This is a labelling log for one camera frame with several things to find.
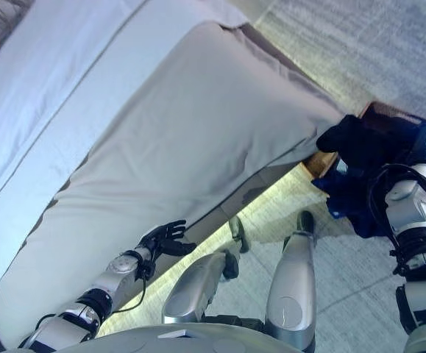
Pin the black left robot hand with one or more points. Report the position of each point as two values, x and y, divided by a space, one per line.
168 242

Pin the silver robot leg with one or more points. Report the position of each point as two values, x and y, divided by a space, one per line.
194 294
290 287

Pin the black garment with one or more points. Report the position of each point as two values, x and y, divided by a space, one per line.
352 139

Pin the silver right robot leg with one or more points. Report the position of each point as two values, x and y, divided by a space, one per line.
290 287

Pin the white duvet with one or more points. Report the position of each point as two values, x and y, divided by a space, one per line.
32 92

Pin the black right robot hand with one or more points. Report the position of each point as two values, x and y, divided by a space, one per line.
415 147

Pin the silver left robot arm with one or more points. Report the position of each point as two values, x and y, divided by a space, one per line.
117 268

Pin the blue garment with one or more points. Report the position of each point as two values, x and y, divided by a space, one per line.
360 217

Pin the grey robot torso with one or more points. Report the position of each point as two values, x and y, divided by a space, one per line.
124 342

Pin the bed with grey cover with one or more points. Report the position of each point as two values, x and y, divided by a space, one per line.
198 128

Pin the brown woven basket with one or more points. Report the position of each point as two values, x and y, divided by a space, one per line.
321 165

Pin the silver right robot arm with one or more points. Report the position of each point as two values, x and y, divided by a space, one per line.
418 206

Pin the silver left robot leg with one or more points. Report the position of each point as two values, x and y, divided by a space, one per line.
194 294

